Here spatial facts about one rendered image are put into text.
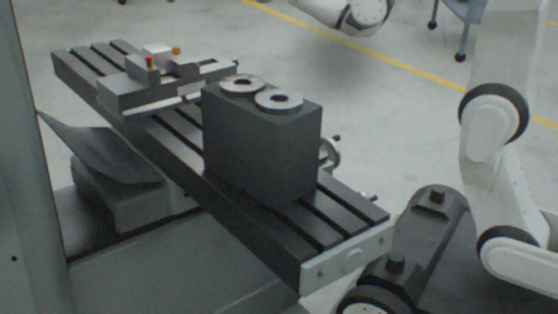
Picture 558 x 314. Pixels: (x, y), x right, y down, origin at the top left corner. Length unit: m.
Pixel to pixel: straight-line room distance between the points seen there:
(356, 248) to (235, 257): 0.63
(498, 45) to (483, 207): 0.39
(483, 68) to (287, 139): 0.49
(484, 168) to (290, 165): 0.49
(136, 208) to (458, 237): 0.88
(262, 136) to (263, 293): 0.84
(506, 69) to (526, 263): 0.44
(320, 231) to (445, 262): 0.60
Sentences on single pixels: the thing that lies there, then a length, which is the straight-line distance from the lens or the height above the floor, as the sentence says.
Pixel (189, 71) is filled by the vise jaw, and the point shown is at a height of 1.00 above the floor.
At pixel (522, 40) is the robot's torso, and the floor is 1.18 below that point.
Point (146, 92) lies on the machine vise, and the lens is 1.47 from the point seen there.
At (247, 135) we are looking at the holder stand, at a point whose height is 1.05.
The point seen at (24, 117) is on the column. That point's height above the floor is 1.08.
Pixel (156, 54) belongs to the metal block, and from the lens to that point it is 1.48.
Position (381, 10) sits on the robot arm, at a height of 1.20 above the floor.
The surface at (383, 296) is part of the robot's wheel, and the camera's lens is 1.42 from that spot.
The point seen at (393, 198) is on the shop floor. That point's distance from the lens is 2.84.
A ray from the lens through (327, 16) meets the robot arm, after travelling 1.38.
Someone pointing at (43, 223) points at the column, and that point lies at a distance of 1.24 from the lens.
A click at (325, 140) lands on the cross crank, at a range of 1.88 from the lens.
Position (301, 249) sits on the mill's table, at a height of 0.91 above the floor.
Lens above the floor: 1.56
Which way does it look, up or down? 30 degrees down
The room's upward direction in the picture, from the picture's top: 2 degrees clockwise
